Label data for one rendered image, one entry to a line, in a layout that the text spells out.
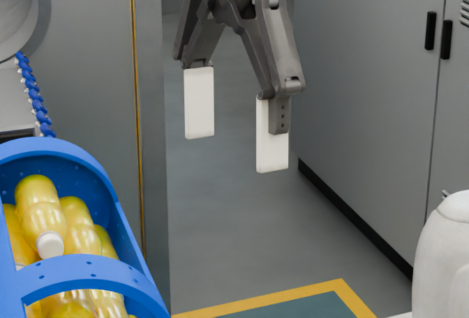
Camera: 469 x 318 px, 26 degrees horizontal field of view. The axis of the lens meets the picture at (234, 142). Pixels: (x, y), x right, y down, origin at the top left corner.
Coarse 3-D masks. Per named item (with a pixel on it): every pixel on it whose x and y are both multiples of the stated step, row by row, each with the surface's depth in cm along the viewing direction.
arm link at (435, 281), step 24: (456, 192) 143; (432, 216) 141; (456, 216) 137; (432, 240) 139; (456, 240) 136; (432, 264) 138; (456, 264) 136; (432, 288) 140; (456, 288) 136; (432, 312) 141; (456, 312) 137
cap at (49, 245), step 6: (48, 234) 153; (54, 234) 153; (42, 240) 152; (48, 240) 151; (54, 240) 152; (60, 240) 152; (42, 246) 151; (48, 246) 152; (54, 246) 152; (60, 246) 152; (42, 252) 152; (48, 252) 152; (54, 252) 152; (60, 252) 153; (42, 258) 152
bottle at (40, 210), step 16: (32, 176) 167; (16, 192) 166; (32, 192) 162; (48, 192) 162; (32, 208) 157; (48, 208) 157; (32, 224) 155; (48, 224) 154; (64, 224) 156; (32, 240) 154; (64, 240) 156
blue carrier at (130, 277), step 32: (0, 160) 164; (32, 160) 172; (64, 160) 173; (96, 160) 175; (0, 192) 172; (64, 192) 176; (96, 192) 178; (0, 224) 147; (96, 224) 180; (0, 256) 140; (64, 256) 135; (96, 256) 137; (128, 256) 166; (0, 288) 133; (32, 288) 130; (64, 288) 130; (96, 288) 132; (128, 288) 133
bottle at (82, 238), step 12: (72, 204) 168; (84, 204) 171; (72, 216) 164; (84, 216) 165; (72, 228) 161; (84, 228) 161; (72, 240) 158; (84, 240) 158; (96, 240) 160; (72, 252) 157; (84, 252) 157; (96, 252) 158
